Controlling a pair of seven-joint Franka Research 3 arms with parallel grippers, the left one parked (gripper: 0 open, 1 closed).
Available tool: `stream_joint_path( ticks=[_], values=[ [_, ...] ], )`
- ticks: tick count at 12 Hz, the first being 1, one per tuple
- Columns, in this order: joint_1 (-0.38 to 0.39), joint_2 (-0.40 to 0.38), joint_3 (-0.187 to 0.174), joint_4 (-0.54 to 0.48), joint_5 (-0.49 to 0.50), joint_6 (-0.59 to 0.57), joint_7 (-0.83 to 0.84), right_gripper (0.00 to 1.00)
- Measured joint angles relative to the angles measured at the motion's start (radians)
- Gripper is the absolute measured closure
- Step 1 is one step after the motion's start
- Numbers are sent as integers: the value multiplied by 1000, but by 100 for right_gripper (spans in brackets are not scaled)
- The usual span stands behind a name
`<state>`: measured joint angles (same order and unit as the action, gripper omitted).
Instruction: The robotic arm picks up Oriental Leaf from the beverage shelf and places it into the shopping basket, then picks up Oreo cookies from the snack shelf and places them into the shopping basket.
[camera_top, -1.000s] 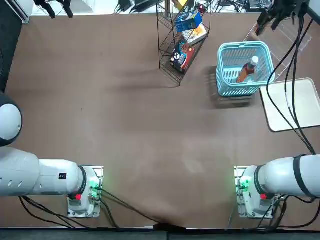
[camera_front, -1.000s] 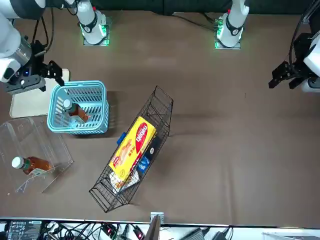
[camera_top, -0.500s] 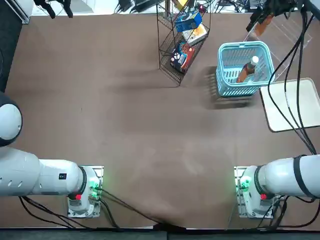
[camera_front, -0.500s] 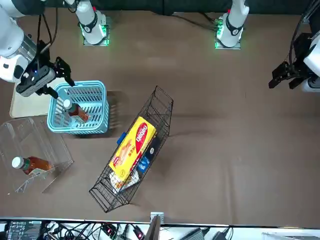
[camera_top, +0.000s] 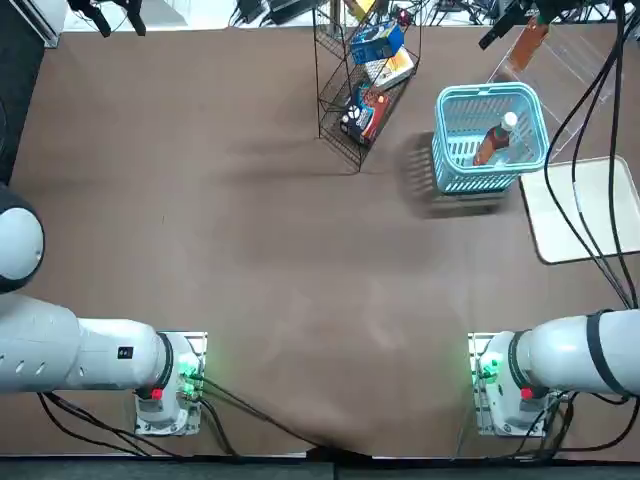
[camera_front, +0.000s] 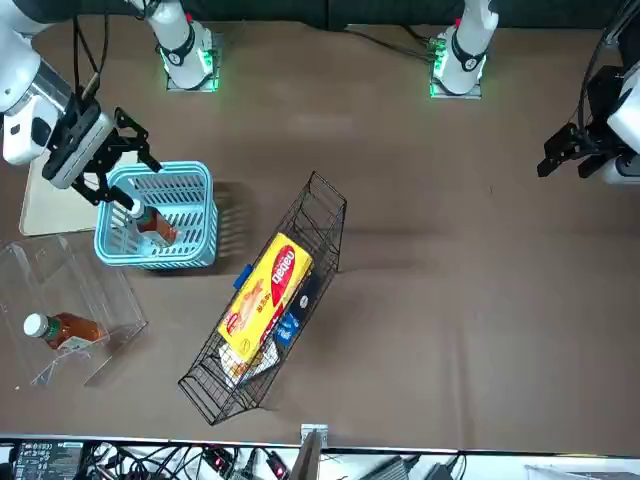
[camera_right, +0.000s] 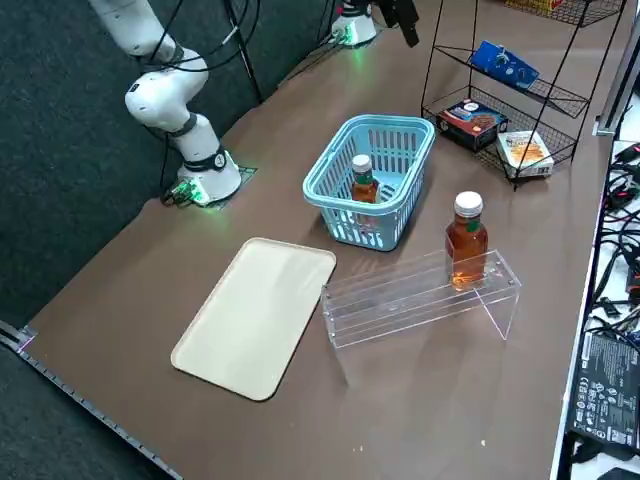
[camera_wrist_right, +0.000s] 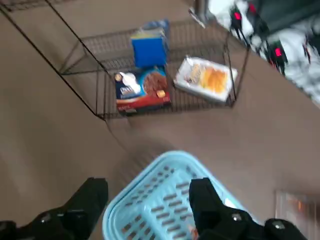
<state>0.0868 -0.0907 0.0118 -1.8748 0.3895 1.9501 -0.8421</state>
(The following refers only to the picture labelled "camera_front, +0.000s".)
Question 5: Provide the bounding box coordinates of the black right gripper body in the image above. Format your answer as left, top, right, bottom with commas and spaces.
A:
41, 91, 102, 182

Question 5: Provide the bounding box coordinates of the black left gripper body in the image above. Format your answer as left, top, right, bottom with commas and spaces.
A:
578, 64, 629, 157

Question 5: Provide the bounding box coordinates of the amber tea bottle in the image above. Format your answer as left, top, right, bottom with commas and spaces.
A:
128, 198, 180, 247
23, 312, 105, 352

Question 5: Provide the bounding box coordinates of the clear acrylic stepped shelf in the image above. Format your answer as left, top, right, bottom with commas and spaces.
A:
0, 233, 149, 387

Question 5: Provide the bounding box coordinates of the light blue plastic basket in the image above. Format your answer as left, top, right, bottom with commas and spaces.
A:
93, 160, 219, 271

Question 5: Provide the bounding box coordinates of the cream plastic tray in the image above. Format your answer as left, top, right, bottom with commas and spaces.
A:
19, 149, 140, 237

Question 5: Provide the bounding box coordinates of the yellow cracker box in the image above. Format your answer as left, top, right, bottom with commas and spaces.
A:
217, 232, 314, 365

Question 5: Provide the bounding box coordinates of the dark blue cookie box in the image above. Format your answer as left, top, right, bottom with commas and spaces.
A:
276, 272, 324, 347

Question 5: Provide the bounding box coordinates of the white cracker box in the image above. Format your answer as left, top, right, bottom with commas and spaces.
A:
218, 342, 281, 384

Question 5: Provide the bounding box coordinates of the black labelled power adapter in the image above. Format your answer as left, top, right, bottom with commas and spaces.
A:
9, 440, 84, 480

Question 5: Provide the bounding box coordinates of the black power brick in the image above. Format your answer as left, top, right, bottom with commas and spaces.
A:
367, 453, 419, 480
424, 462, 459, 480

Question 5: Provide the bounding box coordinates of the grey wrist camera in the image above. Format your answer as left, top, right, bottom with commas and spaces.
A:
51, 111, 114, 189

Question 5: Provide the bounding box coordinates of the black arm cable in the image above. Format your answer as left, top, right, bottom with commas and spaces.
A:
577, 0, 632, 131
72, 12, 89, 96
89, 12, 110, 89

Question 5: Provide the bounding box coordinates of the aluminium frame profile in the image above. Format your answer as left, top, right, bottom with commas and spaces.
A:
602, 0, 632, 49

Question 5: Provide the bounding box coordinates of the black base cable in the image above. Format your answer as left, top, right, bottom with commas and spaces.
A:
342, 24, 441, 64

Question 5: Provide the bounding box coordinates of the black wire tiered shelf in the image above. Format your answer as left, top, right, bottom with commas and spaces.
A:
177, 170, 348, 427

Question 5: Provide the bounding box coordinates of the tangled black cable bundle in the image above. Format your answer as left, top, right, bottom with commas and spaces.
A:
84, 442, 301, 480

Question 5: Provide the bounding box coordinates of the power strip with red switch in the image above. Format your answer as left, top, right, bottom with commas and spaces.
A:
202, 446, 236, 474
262, 448, 291, 479

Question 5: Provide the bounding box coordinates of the grey aluminium post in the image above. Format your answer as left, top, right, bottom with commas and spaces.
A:
289, 423, 330, 480

